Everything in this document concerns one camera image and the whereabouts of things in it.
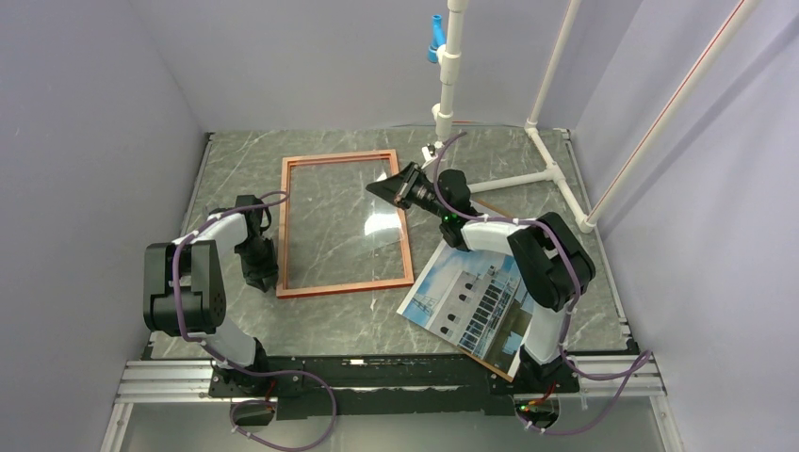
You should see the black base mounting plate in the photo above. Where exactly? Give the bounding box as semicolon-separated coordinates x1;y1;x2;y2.
206;353;579;420

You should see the building and sky photo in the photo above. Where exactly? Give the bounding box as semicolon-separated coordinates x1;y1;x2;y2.
397;242;534;377

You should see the white PVC pipe stand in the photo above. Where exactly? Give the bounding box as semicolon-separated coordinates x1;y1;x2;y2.
470;1;759;234

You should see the blue pipe fitting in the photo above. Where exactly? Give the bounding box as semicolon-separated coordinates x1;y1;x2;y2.
427;14;446;64

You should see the clear transparent sheet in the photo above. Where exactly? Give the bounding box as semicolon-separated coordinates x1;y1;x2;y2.
284;155;407;292

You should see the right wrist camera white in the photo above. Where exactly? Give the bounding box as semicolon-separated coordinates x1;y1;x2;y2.
421;141;443;170

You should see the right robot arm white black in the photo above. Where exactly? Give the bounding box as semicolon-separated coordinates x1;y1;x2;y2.
366;163;596;391

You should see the orange wooden picture frame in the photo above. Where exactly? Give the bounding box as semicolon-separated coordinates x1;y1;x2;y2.
276;149;415;299

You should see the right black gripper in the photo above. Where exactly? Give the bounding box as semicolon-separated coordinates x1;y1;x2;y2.
367;162;450;220

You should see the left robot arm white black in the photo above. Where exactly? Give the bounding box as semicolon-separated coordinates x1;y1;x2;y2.
143;195;279;396

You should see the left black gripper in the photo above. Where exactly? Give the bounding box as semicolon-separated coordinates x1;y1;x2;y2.
236;236;280;293

